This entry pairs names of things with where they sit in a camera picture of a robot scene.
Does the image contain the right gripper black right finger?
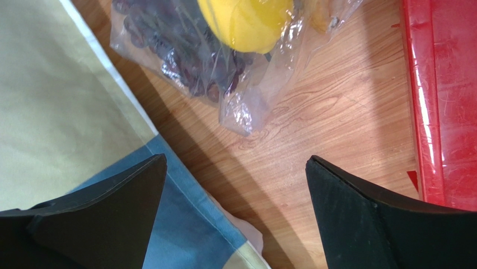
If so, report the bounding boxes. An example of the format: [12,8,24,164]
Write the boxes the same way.
[306,155,476,268]

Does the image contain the clear zip top bag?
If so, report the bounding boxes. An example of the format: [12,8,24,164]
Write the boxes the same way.
[110,1,361,135]

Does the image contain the dark fake grape bunch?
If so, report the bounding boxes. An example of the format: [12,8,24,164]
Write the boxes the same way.
[110,1,256,103]

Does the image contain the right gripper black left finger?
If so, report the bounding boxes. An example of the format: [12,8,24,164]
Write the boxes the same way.
[1,154,167,268]

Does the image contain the yellow fake lemon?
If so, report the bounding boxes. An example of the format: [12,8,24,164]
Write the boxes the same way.
[197,0,294,54]

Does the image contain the striped blue beige pillow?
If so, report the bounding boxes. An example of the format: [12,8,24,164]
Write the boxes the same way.
[1,1,268,268]

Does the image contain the red plastic tray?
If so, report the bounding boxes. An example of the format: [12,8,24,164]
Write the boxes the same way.
[400,0,476,211]

